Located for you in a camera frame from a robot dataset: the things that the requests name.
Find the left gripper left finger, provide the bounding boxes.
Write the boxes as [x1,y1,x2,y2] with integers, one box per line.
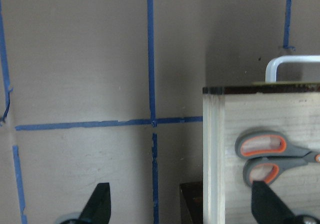
[79,182,111,221]

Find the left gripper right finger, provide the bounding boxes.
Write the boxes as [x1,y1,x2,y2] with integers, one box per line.
[251,181,296,224]

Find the orange grey scissors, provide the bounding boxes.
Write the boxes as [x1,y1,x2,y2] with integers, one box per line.
[234,130,320,187]

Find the wooden drawer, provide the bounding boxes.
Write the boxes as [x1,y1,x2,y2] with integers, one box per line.
[202,83,320,224]

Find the dark brown cabinet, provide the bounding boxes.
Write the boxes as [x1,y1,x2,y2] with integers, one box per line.
[179,181,203,224]

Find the white drawer handle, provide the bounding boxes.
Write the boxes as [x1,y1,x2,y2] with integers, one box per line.
[265,55,320,83]

